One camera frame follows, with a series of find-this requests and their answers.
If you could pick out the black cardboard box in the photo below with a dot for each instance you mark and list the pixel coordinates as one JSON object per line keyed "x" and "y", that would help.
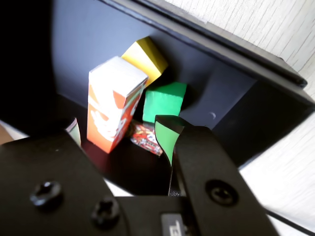
{"x": 98, "y": 37}

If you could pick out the red and white carton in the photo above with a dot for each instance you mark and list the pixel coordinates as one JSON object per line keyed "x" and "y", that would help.
{"x": 108, "y": 105}

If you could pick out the colourful candy tube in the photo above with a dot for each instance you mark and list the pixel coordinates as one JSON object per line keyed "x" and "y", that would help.
{"x": 145, "y": 137}

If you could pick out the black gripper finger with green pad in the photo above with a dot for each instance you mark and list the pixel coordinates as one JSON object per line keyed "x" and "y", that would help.
{"x": 49, "y": 172}
{"x": 209, "y": 172}

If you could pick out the green wooden cube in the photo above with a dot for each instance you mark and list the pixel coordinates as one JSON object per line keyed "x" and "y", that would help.
{"x": 163, "y": 103}

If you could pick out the yellow wooden cube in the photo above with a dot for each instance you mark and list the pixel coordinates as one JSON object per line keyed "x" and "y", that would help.
{"x": 145, "y": 59}

